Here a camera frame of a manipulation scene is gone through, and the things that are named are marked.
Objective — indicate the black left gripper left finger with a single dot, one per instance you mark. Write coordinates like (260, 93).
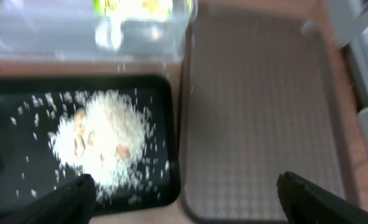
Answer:
(74, 202)

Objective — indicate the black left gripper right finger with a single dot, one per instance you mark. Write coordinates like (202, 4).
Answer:
(305, 202)

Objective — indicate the pile of rice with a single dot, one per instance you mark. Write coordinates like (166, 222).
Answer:
(117, 137)

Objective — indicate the white tissue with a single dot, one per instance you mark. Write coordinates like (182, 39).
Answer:
(108, 34)

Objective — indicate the green snack wrapper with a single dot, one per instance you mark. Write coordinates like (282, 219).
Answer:
(160, 10)

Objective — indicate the black waste tray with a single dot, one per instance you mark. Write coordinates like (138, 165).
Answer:
(16, 194)

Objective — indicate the clear plastic waste bin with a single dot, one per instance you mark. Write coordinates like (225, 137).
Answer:
(63, 30)

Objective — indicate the grey dishwasher rack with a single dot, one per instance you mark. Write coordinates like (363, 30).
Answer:
(349, 20)

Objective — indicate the brown serving tray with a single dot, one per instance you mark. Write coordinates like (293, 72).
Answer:
(258, 100)

